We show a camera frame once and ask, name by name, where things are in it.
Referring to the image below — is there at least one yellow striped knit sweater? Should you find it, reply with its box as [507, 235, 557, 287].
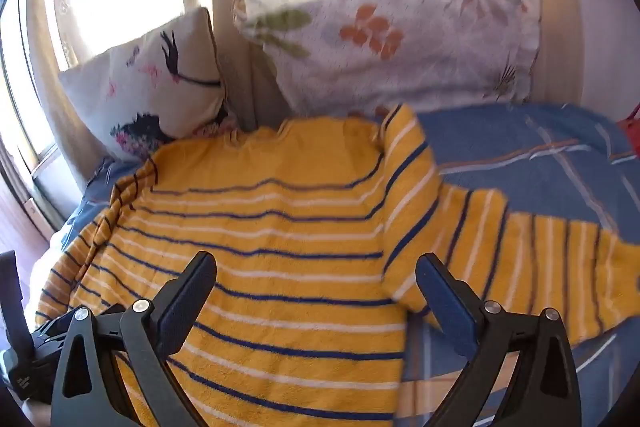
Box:
[34, 103, 640, 427]

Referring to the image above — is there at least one blue plaid bed sheet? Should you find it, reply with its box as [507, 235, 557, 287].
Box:
[60, 102, 640, 427]

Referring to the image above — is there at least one red cloth at bedside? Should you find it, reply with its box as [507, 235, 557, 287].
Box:
[617, 104, 640, 155]

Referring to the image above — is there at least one white cushion with woman silhouette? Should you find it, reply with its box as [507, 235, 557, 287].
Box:
[58, 6, 236, 161]

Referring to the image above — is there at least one floral white ruffled pillow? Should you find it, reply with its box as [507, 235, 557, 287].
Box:
[233, 0, 541, 116]

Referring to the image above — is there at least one window frame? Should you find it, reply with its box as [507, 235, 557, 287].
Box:
[1, 0, 63, 231]

